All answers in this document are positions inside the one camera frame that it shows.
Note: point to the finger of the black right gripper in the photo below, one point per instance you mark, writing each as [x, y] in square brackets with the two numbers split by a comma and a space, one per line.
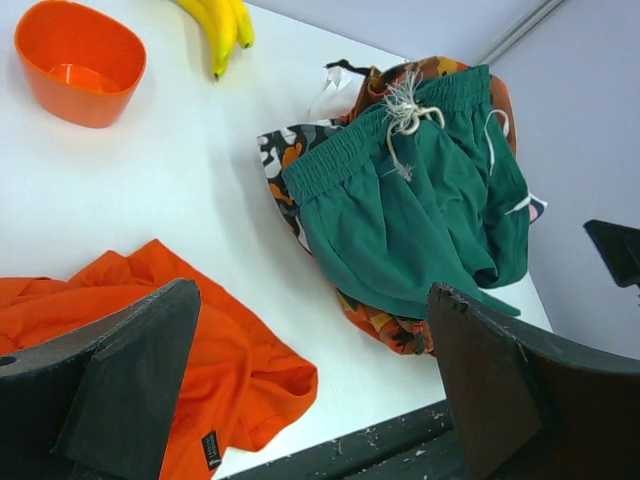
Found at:
[618, 246]

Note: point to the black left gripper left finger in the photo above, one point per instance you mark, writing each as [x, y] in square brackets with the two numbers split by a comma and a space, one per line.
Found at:
[99, 402]

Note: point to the yellow banana bunch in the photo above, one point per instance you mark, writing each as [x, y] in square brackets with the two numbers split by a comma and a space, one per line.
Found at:
[225, 23]

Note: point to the orange camouflage cloth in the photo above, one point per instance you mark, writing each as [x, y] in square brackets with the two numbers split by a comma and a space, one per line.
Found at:
[440, 198]

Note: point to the orange shorts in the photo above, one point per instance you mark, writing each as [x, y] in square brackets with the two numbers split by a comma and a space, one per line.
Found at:
[242, 383]

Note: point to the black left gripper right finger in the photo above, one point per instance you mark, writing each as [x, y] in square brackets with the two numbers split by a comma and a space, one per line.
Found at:
[529, 404]

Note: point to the pink navy patterned cloth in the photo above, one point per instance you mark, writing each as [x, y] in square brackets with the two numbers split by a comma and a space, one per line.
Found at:
[536, 208]

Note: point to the orange plastic cup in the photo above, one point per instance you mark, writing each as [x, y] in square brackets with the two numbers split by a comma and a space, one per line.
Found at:
[81, 65]

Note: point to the teal green shorts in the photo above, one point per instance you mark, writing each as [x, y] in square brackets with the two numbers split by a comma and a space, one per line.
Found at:
[316, 174]

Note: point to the black orange white patterned cloth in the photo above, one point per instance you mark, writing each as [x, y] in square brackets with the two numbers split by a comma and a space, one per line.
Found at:
[280, 148]

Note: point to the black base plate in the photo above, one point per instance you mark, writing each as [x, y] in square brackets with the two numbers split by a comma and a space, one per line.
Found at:
[420, 444]

